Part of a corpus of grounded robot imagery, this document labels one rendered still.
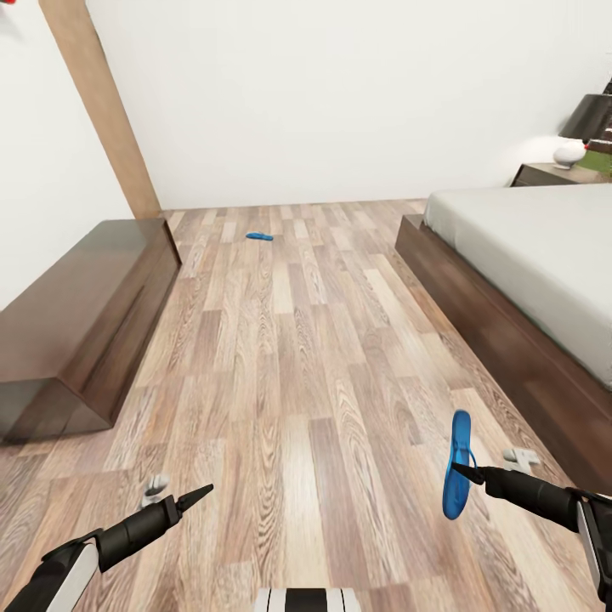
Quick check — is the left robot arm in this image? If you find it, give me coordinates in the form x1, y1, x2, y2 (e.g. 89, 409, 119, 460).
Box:
3, 473, 213, 612

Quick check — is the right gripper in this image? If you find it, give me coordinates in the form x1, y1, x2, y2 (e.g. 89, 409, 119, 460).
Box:
451, 462, 547, 517

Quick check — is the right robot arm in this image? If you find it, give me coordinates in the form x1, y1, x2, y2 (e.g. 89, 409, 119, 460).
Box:
451, 447, 612, 612

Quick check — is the robot trunk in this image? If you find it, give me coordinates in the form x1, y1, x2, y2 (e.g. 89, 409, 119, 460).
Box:
251, 587, 361, 612

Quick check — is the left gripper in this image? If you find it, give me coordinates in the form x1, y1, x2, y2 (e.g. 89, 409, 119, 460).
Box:
122, 484, 213, 557

